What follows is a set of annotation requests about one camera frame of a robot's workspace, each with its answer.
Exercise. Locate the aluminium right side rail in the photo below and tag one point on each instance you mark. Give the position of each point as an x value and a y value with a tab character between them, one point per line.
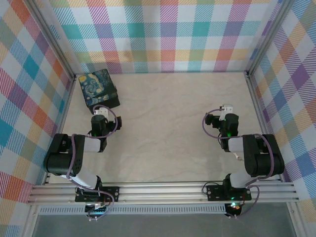
259	111

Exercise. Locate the controller board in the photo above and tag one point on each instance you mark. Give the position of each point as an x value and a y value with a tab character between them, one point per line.
234	208
95	209

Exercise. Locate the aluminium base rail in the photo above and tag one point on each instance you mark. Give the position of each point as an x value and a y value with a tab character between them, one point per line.
160	192

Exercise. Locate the starry night tin box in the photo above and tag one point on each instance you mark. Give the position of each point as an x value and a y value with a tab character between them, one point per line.
96	86

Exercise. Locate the left controller board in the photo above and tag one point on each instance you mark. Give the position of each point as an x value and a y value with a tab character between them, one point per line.
95	209

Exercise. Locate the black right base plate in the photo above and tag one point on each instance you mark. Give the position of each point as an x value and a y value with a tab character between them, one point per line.
214	192

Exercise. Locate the aluminium corner post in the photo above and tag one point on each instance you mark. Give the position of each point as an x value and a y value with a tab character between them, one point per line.
269	34
51	37

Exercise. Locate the silver key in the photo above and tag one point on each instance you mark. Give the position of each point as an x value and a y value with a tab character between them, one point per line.
236	155

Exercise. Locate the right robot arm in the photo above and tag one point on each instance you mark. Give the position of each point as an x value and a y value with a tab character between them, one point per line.
264	160

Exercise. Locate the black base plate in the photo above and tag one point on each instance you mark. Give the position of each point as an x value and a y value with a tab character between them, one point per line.
214	192
112	193

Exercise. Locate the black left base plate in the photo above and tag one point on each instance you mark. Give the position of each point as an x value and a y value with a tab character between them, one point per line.
112	193

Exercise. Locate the aluminium right corner post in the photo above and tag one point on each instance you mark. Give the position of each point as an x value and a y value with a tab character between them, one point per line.
269	34

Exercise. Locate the right controller board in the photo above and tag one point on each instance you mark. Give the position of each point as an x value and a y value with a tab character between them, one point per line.
234	208

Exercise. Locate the aluminium left corner post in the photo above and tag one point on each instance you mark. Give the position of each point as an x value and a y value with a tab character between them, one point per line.
51	37

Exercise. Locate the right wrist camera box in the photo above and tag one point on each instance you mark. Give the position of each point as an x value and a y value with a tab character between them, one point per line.
226	108

